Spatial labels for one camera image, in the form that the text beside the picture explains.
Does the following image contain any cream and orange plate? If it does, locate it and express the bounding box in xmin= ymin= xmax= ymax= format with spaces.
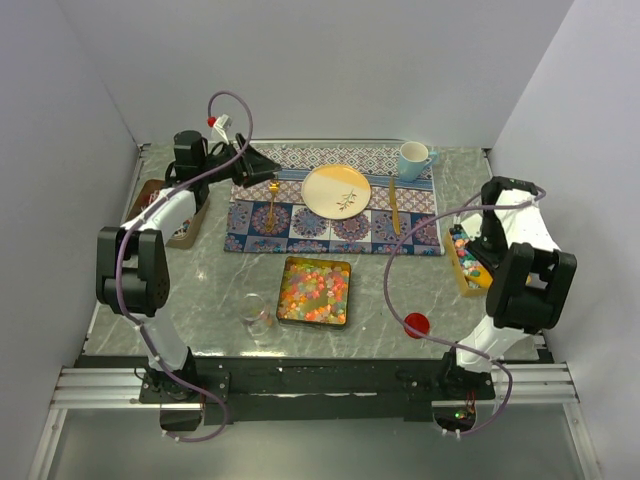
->
xmin=301 ymin=165 xmax=372 ymax=220

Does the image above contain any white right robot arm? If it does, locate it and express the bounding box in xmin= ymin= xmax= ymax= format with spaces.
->
xmin=437 ymin=176 xmax=577 ymax=399

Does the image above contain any square tin of translucent candies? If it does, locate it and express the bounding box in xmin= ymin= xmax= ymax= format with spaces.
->
xmin=276 ymin=256 xmax=352 ymax=330

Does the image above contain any patterned placemat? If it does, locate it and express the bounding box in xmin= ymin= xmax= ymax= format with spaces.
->
xmin=224 ymin=143 xmax=442 ymax=256

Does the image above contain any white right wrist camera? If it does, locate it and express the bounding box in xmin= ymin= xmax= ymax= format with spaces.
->
xmin=454 ymin=213 xmax=483 ymax=239

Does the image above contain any clear glass jar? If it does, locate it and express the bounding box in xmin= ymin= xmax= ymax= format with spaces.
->
xmin=240 ymin=293 xmax=276 ymax=347

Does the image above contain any aluminium frame rail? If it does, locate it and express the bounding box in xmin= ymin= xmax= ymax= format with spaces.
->
xmin=50 ymin=364 xmax=579 ymax=409

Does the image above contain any yellow plastic scoop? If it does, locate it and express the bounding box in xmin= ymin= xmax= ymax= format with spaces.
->
xmin=469 ymin=267 xmax=493 ymax=289

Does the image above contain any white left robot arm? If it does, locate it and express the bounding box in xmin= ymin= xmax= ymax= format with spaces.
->
xmin=96 ymin=130 xmax=281 ymax=402

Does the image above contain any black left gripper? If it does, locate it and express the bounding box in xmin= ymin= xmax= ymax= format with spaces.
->
xmin=199 ymin=134 xmax=282 ymax=189

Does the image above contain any gold tin of opaque candies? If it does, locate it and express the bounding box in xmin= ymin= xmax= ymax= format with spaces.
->
xmin=444 ymin=225 xmax=489 ymax=297

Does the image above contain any red jar lid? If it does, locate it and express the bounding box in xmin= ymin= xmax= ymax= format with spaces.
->
xmin=404 ymin=312 xmax=431 ymax=339

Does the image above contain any gold fork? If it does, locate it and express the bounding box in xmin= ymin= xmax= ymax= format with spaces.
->
xmin=265 ymin=180 xmax=280 ymax=233

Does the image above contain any brown box of wrapped candies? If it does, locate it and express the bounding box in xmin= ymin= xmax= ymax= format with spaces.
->
xmin=126 ymin=179 xmax=210 ymax=250

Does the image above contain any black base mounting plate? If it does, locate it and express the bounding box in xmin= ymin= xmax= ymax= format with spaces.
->
xmin=139 ymin=357 xmax=495 ymax=425

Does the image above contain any gold knife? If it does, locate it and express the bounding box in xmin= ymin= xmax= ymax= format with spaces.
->
xmin=388 ymin=176 xmax=401 ymax=237

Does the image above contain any light blue mug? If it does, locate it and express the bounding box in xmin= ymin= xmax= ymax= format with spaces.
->
xmin=397 ymin=141 xmax=439 ymax=182

